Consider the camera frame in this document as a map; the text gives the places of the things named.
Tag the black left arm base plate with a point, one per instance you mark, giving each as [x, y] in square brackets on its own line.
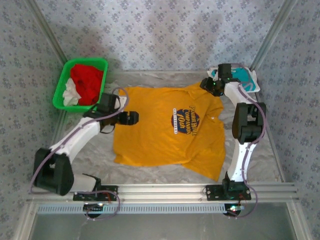
[110, 190]

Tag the yellow printed t-shirt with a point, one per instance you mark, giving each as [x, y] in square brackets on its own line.
[155, 125]

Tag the aluminium frame post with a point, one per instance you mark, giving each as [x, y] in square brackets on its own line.
[272, 32]

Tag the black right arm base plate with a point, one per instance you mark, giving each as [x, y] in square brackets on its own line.
[213, 192]

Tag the controller board with led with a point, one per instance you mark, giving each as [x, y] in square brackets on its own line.
[233, 208]
[93, 207]

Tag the aluminium mounting rail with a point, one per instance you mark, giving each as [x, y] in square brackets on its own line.
[162, 191]

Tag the red t-shirt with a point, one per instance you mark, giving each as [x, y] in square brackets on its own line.
[87, 82]

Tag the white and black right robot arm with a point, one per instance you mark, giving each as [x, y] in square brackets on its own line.
[241, 162]

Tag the green plastic basket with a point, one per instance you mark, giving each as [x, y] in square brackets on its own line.
[60, 100]

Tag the aluminium back rail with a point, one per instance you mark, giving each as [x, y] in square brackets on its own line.
[162, 72]

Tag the white crumpled t-shirt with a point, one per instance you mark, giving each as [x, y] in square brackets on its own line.
[71, 95]

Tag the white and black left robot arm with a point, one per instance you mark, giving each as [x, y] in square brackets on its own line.
[75, 137]

